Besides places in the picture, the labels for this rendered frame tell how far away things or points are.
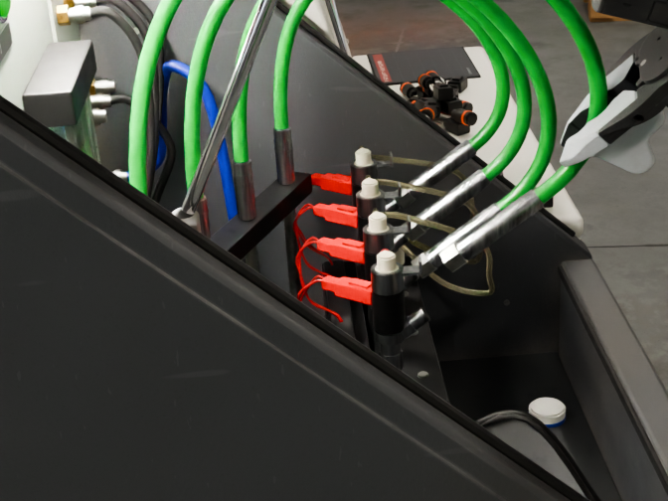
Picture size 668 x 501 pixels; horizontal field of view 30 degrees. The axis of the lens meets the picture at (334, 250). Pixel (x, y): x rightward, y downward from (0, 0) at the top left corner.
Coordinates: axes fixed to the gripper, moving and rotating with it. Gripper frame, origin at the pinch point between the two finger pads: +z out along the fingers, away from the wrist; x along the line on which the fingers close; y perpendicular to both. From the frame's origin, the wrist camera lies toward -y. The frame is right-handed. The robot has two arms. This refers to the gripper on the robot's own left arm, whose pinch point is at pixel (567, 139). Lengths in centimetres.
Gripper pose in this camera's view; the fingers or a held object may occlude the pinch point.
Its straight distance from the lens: 103.5
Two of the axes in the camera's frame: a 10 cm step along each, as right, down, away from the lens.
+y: 7.8, 5.5, 3.0
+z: -6.1, 5.5, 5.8
